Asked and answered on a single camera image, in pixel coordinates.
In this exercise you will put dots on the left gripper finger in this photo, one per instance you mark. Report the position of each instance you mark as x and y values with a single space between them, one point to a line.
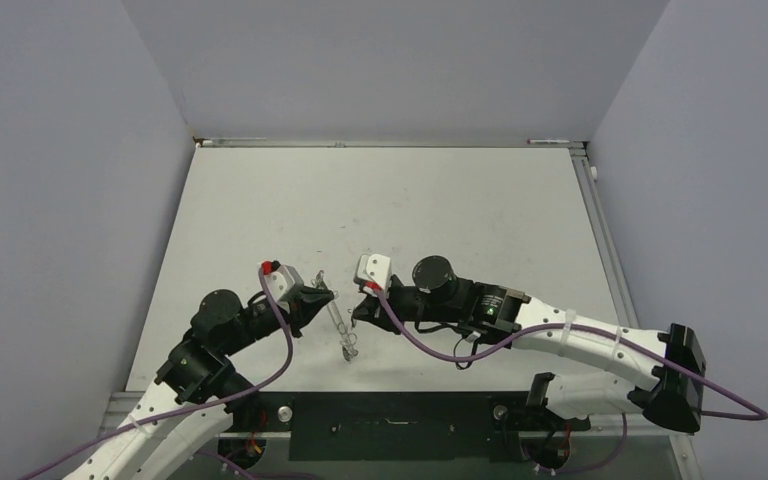
307 311
311 294

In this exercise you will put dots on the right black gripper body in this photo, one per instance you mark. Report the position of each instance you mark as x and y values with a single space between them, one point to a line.
406 302

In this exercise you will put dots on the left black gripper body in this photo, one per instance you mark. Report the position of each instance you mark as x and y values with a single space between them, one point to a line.
292 310

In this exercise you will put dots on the key with grey tag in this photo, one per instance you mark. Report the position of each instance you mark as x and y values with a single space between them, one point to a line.
348 347

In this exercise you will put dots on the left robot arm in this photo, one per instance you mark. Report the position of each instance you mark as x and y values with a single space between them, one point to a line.
197 390

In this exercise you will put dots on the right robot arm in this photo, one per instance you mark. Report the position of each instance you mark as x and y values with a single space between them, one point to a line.
654 373

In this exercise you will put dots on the red white marker pen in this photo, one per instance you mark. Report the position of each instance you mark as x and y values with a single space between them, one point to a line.
549 142

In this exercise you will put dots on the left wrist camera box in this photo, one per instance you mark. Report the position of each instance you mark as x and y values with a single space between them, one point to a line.
282 282

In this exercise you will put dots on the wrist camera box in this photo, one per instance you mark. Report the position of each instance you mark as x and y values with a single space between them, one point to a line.
373 273
282 282

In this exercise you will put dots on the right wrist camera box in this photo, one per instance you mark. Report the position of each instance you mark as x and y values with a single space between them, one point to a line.
373 273

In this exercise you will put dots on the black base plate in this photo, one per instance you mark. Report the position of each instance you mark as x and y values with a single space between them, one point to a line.
391 426

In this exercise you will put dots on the aluminium frame rail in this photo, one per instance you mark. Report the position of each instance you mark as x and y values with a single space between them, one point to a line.
617 283

